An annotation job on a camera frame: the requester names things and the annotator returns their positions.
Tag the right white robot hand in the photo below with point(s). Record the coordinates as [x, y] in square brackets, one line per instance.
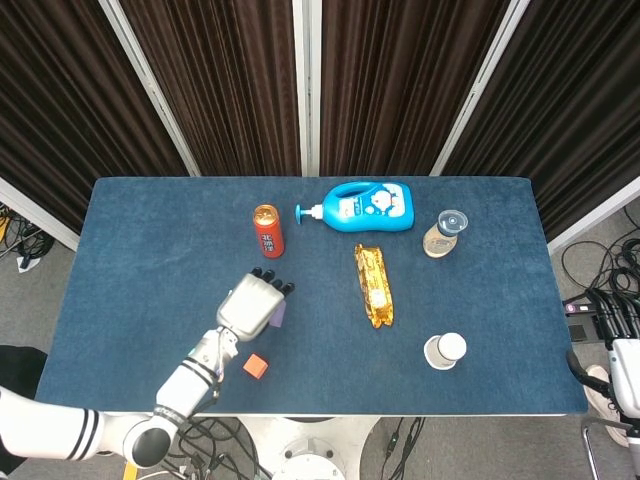
[625, 370]

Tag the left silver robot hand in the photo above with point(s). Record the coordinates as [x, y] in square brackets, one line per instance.
[250, 307]

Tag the medium purple cube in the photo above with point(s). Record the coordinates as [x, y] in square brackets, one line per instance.
[278, 315]

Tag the small orange block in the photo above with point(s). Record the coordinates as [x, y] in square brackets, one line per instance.
[255, 365]

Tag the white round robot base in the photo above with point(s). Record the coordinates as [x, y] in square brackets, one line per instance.
[310, 445]

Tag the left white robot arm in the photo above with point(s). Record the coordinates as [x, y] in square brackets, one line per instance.
[180, 390]

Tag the white sneaker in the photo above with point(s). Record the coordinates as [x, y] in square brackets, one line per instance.
[602, 400]

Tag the black power strip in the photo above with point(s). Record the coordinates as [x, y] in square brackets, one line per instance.
[580, 320]

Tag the red soda can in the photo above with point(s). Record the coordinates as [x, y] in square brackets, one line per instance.
[270, 235]

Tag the blue fabric table cover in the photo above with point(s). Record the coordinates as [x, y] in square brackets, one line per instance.
[150, 250]

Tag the golden snack package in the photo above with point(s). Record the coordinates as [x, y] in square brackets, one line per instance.
[375, 285]

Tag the blue pump lotion bottle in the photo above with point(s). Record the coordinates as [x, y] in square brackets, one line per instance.
[365, 210]

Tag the white paper cup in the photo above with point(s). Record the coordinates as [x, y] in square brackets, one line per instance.
[447, 350]

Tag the dark brown pleated curtain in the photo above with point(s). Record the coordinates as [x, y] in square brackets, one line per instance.
[400, 90]
[60, 100]
[225, 90]
[575, 100]

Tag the person's black trouser leg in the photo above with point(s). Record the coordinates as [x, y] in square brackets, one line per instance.
[20, 370]

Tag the white partition bottom rail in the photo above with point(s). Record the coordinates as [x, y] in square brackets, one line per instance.
[35, 212]
[595, 220]

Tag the white partition frame post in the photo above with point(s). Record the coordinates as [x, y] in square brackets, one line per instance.
[480, 90]
[306, 90]
[150, 90]

